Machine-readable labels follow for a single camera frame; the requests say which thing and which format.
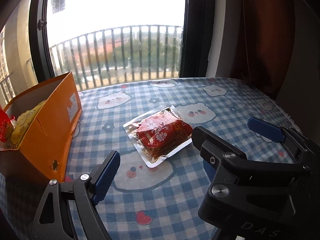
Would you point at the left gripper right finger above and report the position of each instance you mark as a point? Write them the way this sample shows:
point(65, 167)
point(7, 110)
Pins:
point(210, 171)

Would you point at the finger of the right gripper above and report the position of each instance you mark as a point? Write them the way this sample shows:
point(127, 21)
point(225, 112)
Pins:
point(272, 132)

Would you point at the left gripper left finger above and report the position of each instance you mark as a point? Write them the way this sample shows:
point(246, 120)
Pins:
point(53, 219)

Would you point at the yellow chip bag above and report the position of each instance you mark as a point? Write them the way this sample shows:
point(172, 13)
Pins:
point(22, 124)

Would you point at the clear red vacuum food pack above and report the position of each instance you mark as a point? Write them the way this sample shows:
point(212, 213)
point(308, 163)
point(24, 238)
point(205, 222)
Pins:
point(158, 134)

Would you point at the orange cardboard box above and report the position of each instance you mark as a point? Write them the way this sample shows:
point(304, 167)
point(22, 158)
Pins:
point(43, 151)

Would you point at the red peanut snack bag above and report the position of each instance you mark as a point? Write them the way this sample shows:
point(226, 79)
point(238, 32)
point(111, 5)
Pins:
point(6, 127)

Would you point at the balcony metal railing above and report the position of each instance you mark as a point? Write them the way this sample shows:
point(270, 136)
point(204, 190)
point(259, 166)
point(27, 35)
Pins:
point(120, 55)

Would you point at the red curtain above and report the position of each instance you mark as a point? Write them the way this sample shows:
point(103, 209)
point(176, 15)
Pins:
point(269, 36)

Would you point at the black window frame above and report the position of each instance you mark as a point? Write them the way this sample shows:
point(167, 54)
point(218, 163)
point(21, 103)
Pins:
point(197, 38)

